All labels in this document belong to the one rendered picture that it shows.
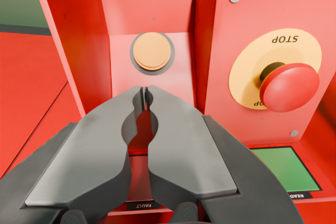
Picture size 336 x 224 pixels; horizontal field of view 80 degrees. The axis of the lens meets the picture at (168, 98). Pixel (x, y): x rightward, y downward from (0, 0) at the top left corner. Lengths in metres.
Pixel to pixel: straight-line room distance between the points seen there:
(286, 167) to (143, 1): 0.21
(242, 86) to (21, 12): 1.01
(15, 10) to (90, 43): 0.94
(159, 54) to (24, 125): 0.36
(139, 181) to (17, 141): 0.32
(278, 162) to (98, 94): 0.18
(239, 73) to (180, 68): 0.07
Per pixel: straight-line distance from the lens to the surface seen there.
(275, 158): 0.23
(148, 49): 0.21
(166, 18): 0.22
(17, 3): 1.09
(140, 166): 0.20
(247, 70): 0.17
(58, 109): 0.52
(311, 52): 0.19
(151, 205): 0.18
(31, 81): 0.64
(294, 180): 0.22
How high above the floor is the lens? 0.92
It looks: 54 degrees down
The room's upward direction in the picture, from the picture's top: 175 degrees clockwise
